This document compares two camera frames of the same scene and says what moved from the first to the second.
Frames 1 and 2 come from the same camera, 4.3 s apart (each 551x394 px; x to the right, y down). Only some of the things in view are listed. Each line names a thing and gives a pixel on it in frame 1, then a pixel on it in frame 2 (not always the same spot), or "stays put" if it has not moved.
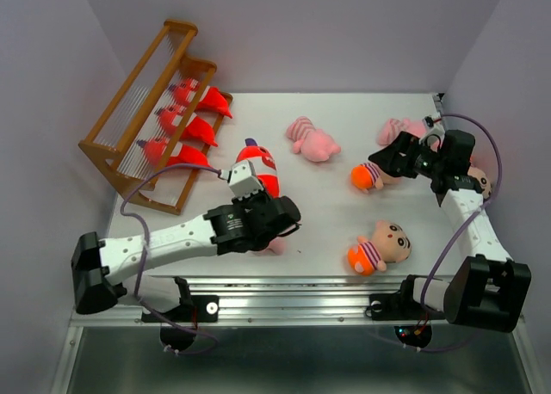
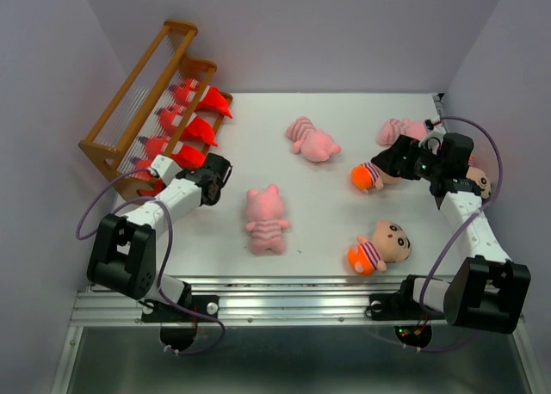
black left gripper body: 250,202 to 215,200
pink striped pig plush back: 314,143 stays put
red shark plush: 211,99 stays put
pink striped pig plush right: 393,127 stays put
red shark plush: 264,164 to 145,172
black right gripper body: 417,159 stays put
